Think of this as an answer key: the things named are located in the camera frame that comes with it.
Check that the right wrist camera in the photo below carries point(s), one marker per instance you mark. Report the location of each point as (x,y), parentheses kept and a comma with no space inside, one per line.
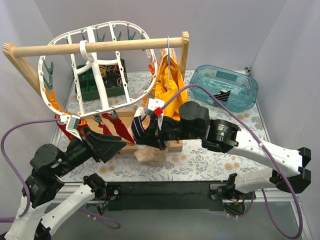
(154,106)

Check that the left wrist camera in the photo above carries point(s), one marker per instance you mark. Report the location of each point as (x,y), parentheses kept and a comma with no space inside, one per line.
(72,122)

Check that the blue wire hanger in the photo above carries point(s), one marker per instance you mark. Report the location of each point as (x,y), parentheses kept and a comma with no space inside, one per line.
(168,63)

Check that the white clip sock hanger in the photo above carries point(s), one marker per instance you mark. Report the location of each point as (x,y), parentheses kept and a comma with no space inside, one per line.
(90,47)

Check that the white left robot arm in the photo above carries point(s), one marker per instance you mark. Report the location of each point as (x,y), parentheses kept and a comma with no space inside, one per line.
(49,165)

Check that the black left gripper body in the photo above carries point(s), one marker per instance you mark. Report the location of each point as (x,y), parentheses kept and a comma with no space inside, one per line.
(92,145)

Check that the teal transparent plastic bin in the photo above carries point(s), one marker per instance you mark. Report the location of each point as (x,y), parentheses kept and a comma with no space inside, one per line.
(244,89)

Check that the yellow garment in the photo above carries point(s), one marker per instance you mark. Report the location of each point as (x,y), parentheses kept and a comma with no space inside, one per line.
(176,83)

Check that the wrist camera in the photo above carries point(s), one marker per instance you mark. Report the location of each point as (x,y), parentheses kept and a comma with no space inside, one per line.
(72,122)
(154,106)

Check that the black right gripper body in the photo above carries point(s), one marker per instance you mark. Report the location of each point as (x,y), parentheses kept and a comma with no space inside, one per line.
(158,132)

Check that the wooden clothes rack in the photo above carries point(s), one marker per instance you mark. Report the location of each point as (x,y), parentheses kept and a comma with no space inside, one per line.
(29,60)

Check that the black white striped sock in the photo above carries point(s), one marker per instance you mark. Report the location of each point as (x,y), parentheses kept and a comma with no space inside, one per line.
(223,95)

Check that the red christmas sock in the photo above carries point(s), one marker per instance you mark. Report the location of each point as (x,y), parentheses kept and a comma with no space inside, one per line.
(113,124)
(82,123)

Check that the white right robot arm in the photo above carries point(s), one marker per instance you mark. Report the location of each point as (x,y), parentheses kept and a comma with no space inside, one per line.
(285,169)

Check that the white orange patterned cloth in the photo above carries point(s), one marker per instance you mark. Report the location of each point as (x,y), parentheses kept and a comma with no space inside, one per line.
(153,156)

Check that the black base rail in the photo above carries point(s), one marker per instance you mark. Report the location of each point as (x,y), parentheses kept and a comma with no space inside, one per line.
(167,195)

